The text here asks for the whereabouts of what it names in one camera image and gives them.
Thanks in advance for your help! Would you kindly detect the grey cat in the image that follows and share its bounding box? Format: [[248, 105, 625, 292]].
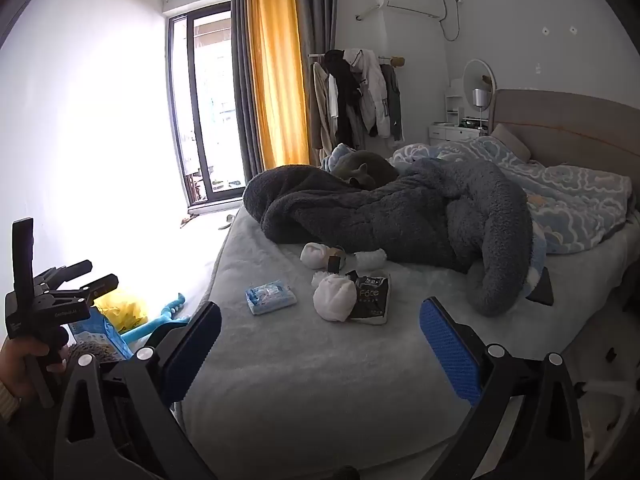
[[332, 150, 400, 191]]

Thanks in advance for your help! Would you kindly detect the grey bed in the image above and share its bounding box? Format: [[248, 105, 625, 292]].
[[180, 89, 640, 480]]

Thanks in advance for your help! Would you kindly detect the beige pillow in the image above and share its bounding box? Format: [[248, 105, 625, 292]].
[[489, 123, 531, 162]]

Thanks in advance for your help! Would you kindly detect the glass balcony door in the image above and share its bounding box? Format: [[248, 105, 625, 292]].
[[167, 2, 248, 211]]

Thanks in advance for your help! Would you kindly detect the dark grey fleece blanket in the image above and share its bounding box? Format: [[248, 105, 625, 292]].
[[243, 158, 533, 317]]

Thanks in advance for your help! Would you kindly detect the clothes rack rail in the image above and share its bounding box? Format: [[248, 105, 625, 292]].
[[307, 51, 406, 68]]

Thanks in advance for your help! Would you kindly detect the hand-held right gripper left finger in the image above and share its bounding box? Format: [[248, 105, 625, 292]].
[[52, 301, 223, 480]]

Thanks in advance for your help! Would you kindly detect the grey curtain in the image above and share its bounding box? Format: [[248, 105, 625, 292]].
[[294, 0, 341, 153], [230, 0, 263, 178]]

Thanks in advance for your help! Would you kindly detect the white jacket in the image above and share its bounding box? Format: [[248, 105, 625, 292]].
[[344, 49, 393, 138]]

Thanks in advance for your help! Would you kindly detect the beige coat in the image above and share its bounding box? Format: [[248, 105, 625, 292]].
[[311, 60, 341, 151]]

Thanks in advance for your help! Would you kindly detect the yellow curtain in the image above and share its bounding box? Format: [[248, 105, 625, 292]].
[[248, 0, 311, 168]]

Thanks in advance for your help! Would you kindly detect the round mirror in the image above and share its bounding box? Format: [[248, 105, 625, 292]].
[[462, 58, 497, 111]]

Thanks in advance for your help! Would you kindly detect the light blue fleece cloth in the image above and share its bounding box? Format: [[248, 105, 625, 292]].
[[320, 143, 357, 173]]

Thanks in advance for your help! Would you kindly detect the blue plush toy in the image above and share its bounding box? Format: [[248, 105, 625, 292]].
[[120, 292, 193, 343]]

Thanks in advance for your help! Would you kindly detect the table lamp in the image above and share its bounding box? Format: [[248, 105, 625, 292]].
[[471, 88, 488, 131]]

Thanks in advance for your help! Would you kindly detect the grey-green garment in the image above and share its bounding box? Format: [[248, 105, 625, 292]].
[[382, 64, 403, 142]]

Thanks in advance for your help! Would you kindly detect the white shelf organizer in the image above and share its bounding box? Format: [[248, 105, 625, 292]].
[[444, 78, 466, 128]]

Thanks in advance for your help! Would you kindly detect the large white tissue wad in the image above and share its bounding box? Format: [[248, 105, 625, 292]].
[[313, 274, 357, 322]]

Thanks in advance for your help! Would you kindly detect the white vanity table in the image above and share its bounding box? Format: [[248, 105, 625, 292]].
[[429, 121, 488, 147]]

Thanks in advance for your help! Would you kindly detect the white air conditioner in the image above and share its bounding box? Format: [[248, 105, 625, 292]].
[[371, 0, 447, 23]]

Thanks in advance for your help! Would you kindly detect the person's left hand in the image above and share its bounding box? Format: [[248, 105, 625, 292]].
[[0, 337, 70, 400]]

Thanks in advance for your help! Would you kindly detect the air conditioner cable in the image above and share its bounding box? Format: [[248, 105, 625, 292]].
[[440, 0, 461, 42]]

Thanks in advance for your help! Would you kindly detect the blue cloud-print duvet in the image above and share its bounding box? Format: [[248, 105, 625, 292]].
[[390, 136, 632, 256]]

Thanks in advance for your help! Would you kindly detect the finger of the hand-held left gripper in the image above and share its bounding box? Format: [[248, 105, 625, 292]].
[[42, 260, 93, 288], [75, 274, 119, 306]]

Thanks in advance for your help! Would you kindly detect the blue snack bag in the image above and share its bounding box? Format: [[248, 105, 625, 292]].
[[67, 310, 133, 361]]

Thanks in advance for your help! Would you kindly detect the blue tissue packet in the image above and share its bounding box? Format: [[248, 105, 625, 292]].
[[245, 281, 298, 316]]

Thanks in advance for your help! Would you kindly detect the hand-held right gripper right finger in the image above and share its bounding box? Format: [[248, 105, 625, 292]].
[[419, 296, 586, 480]]

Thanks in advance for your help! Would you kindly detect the yellow plastic bag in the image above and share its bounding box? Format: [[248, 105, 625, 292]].
[[95, 287, 149, 333]]

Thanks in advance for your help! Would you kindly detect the black wipes packet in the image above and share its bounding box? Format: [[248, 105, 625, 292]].
[[345, 270, 392, 326]]

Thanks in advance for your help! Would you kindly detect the black flat object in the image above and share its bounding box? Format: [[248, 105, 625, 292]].
[[525, 270, 555, 307]]

